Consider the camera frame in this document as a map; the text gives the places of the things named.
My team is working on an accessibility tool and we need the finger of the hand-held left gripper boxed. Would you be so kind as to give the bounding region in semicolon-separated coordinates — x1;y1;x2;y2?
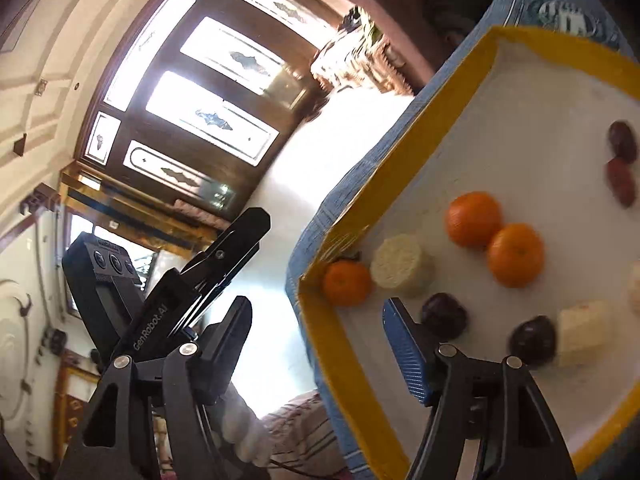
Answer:
182;207;271;282
190;241;261;331

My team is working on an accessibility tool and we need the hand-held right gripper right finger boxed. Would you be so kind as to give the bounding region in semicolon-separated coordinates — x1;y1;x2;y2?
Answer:
382;297;576;480

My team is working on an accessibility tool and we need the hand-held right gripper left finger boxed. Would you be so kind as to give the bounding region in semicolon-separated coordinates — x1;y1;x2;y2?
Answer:
55;296;254;480

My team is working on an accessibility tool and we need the dark purple plum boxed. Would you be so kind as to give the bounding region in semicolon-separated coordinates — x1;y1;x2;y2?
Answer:
420;292;470;339
509;315;558;367

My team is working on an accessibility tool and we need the round white sponge cake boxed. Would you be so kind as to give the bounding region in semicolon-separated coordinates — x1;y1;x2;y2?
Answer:
370;234;435;297

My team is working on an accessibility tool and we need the orange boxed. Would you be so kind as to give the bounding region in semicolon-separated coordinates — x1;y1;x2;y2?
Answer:
322;259;373;307
487;223;546;288
445;191;503;248

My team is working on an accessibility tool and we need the pale cheese block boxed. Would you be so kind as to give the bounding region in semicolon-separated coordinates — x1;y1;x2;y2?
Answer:
555;300;615;368

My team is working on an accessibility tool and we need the yellow-rimmed white tray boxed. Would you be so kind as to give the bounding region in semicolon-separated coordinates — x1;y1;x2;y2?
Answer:
297;25;640;480

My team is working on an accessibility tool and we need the person's left hand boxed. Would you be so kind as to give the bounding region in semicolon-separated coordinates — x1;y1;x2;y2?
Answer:
217;387;274;467

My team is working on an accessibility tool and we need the gold framed glass cabinet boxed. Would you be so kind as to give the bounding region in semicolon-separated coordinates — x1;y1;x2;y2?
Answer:
52;167;241;281

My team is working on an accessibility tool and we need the pink plaid cloth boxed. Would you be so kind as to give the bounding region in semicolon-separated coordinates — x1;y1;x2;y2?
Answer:
260;392;351;480

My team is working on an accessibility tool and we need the blue plaid blanket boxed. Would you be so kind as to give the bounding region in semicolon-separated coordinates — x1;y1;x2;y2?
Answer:
285;0;640;476

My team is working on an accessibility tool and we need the wooden glass-panel door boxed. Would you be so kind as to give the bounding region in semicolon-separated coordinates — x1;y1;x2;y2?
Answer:
74;0;351;221

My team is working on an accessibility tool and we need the patterned sofa cover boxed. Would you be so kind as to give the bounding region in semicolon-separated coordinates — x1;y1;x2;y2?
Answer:
310;25;416;96

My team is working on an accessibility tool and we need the dark bundle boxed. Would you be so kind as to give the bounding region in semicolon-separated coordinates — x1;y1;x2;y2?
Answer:
340;6;373;31

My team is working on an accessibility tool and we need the maroon sofa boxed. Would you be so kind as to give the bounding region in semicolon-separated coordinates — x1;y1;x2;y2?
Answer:
332;0;451;96

